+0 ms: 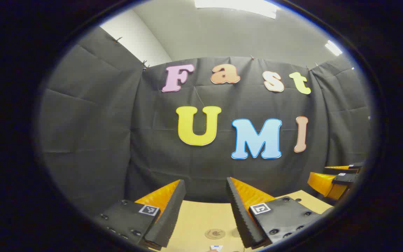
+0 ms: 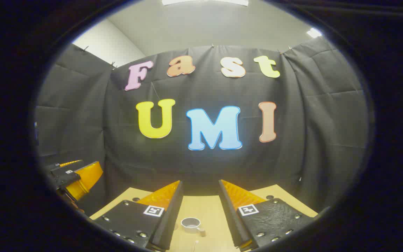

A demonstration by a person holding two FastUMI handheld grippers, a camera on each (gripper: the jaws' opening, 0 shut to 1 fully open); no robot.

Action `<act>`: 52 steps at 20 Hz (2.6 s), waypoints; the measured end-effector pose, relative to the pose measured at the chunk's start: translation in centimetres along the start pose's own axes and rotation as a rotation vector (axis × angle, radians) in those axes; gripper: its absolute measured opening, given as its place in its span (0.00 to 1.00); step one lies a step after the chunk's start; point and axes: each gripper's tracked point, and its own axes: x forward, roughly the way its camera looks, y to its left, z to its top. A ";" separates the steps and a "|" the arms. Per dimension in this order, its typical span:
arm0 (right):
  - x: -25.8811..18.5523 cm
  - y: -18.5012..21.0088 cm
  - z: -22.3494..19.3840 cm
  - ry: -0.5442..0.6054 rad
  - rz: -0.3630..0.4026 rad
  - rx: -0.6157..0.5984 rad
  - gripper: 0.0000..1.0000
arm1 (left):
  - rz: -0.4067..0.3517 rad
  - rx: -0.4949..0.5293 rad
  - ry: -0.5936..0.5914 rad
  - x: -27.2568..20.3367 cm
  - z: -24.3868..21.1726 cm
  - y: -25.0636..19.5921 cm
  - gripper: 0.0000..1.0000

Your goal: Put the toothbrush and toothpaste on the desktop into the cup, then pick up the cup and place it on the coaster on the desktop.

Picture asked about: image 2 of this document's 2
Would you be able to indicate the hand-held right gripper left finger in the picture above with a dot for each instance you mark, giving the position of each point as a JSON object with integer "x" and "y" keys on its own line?
{"x": 168, "y": 224}

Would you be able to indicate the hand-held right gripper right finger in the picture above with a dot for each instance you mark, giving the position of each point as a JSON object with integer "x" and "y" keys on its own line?
{"x": 234, "y": 224}

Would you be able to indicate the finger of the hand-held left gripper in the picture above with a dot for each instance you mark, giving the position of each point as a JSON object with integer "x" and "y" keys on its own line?
{"x": 52, "y": 167}
{"x": 72, "y": 176}

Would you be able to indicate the white cup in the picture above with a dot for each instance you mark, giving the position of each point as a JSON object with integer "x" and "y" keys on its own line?
{"x": 191, "y": 223}

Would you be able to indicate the wooden desktop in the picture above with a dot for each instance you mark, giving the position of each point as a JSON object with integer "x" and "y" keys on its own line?
{"x": 205, "y": 206}

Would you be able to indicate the black backdrop cloth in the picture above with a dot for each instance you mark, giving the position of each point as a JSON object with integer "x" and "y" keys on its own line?
{"x": 205, "y": 91}

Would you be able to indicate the ceiling light panel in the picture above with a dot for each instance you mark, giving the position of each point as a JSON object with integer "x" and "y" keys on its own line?
{"x": 205, "y": 2}
{"x": 314, "y": 33}

